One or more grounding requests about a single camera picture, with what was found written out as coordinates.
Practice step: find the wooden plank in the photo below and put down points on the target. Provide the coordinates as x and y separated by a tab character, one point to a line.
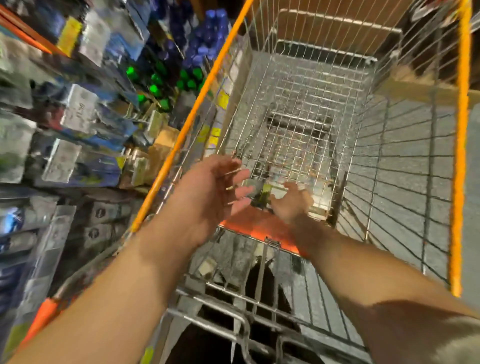
416	88

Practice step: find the yellow shelf tag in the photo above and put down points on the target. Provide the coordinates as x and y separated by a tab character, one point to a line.
69	35

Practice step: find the orange shelf beam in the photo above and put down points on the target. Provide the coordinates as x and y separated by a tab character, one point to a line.
22	28

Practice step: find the person's right hand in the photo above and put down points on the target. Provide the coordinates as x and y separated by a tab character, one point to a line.
296	204

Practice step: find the person's right fingers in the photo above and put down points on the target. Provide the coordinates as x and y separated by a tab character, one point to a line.
288	189

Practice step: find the person's right forearm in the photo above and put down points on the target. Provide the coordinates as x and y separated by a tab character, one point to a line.
367	285

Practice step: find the person's dark trousers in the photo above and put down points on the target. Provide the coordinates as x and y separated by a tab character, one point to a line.
266	288

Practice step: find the stack of dark boxed goods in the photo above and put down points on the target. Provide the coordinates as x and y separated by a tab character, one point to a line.
56	232

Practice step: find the clear plastic product package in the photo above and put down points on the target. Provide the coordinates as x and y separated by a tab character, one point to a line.
262	192

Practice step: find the brown cardboard box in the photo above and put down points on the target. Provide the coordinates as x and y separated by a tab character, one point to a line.
162	150

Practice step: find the person's left forearm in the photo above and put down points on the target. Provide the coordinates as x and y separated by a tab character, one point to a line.
123	292

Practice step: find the row of hanging blister packs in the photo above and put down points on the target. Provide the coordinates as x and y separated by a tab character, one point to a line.
37	112

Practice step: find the person's left fingers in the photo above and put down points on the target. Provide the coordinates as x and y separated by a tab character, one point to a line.
242	191

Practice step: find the person's left hand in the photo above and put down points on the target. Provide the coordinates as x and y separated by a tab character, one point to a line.
202	195

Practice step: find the group of blue-capped bottles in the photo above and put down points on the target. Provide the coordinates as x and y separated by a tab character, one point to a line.
210	41

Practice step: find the white shelf price tag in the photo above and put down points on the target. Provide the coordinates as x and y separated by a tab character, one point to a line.
93	37
61	161
79	108

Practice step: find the group of green-capped bottles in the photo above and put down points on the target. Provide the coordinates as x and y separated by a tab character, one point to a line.
155	80

